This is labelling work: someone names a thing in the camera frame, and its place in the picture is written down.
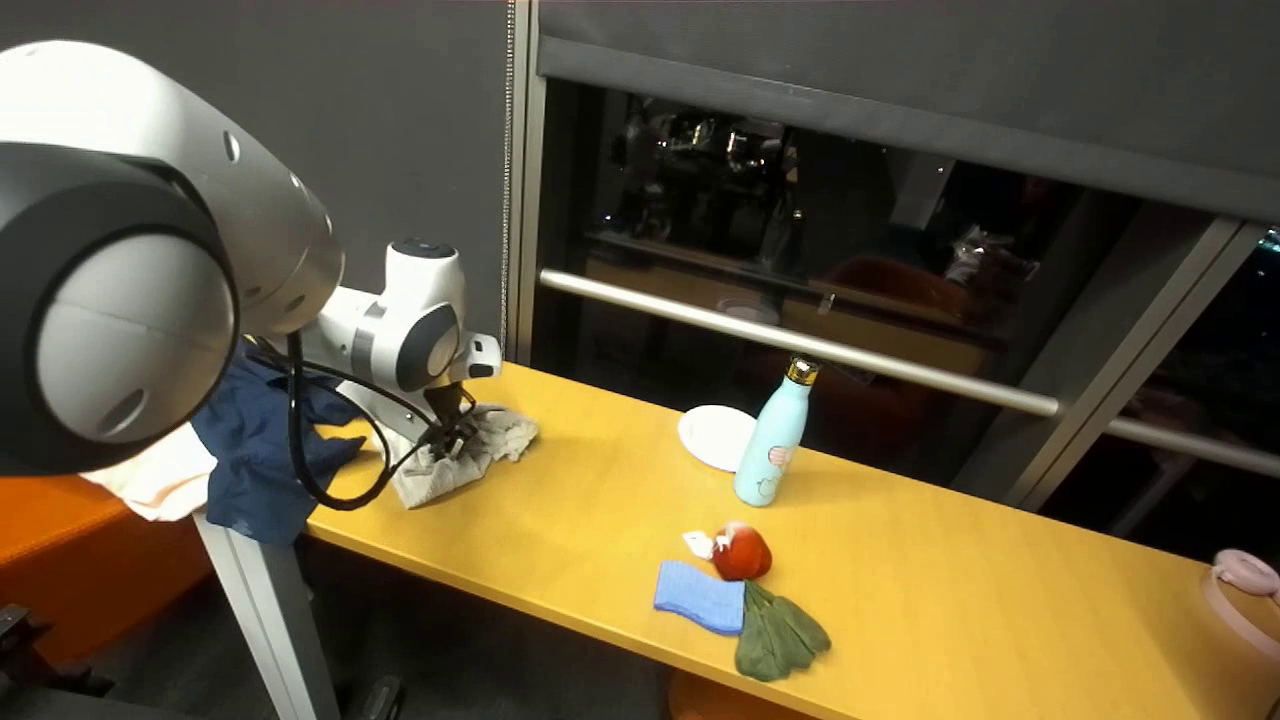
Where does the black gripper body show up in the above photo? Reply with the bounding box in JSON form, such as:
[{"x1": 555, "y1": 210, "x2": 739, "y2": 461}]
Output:
[{"x1": 424, "y1": 385, "x2": 473, "y2": 431}]

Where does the white cloth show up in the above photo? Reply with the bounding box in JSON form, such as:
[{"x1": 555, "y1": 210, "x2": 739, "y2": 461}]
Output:
[
  {"x1": 387, "y1": 407, "x2": 535, "y2": 508},
  {"x1": 87, "y1": 424, "x2": 215, "y2": 519}
]

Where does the navy blue cloth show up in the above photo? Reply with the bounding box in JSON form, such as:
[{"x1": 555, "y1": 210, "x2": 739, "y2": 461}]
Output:
[{"x1": 191, "y1": 356, "x2": 358, "y2": 547}]

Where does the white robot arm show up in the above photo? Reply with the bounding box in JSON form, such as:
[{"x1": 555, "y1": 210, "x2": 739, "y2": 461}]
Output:
[{"x1": 0, "y1": 42, "x2": 501, "y2": 476}]

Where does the white cloth at table end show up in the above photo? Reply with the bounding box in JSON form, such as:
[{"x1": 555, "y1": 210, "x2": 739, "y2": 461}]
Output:
[{"x1": 87, "y1": 424, "x2": 215, "y2": 519}]

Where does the light blue cloth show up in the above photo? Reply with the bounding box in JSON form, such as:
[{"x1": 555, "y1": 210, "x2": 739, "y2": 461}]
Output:
[{"x1": 650, "y1": 561, "x2": 745, "y2": 636}]

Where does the green cloth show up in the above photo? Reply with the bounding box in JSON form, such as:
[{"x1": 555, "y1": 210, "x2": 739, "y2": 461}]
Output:
[{"x1": 735, "y1": 586, "x2": 830, "y2": 679}]

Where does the light blue water bottle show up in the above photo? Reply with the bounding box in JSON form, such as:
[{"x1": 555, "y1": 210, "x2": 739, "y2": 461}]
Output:
[{"x1": 735, "y1": 359, "x2": 817, "y2": 508}]

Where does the red plush toy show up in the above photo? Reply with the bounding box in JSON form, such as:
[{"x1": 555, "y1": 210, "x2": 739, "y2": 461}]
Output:
[{"x1": 685, "y1": 523, "x2": 773, "y2": 582}]

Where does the orange chair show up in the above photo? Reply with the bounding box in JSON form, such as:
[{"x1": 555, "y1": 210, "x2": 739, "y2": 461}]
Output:
[{"x1": 0, "y1": 476, "x2": 212, "y2": 667}]

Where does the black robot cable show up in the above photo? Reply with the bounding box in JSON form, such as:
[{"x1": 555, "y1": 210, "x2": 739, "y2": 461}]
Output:
[{"x1": 243, "y1": 332, "x2": 462, "y2": 517}]

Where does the metal window rail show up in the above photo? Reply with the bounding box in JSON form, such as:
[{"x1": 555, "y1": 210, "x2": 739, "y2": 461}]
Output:
[{"x1": 535, "y1": 270, "x2": 1280, "y2": 482}]

